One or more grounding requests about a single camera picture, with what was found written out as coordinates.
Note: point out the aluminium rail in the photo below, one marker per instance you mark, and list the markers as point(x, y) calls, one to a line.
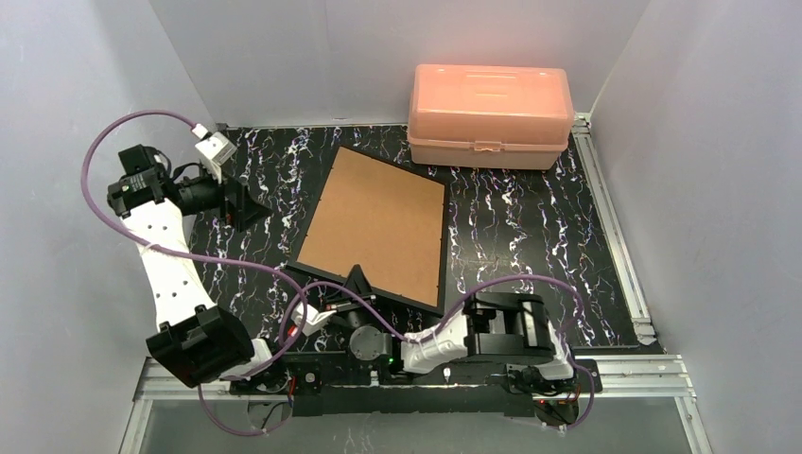
point(620, 375)
point(639, 314)

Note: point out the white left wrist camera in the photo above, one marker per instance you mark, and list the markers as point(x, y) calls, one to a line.
point(215, 150)

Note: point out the brown cardboard backing board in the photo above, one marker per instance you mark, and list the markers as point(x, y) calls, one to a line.
point(376, 225)

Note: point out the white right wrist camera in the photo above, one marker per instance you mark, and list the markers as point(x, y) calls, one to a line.
point(310, 319)

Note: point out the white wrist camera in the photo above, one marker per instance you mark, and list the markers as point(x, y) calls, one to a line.
point(310, 319)
point(215, 150)

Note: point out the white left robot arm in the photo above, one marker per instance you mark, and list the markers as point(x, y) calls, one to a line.
point(196, 340)

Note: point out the aluminium front rail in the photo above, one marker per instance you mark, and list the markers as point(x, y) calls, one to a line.
point(620, 375)

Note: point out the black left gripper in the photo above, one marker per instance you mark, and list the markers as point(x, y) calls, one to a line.
point(229, 201)

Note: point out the aluminium right rail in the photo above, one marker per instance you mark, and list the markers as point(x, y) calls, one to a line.
point(639, 314)

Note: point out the black picture frame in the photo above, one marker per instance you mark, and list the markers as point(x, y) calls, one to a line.
point(442, 250)

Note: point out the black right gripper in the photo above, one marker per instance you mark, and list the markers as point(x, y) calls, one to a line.
point(354, 300)

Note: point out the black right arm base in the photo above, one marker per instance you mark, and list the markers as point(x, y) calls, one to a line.
point(561, 403)

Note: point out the pink plastic storage box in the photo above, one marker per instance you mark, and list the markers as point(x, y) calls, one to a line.
point(489, 116)

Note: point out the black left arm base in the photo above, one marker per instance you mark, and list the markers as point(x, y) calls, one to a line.
point(294, 375)

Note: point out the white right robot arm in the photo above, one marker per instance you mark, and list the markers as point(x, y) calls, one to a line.
point(487, 327)

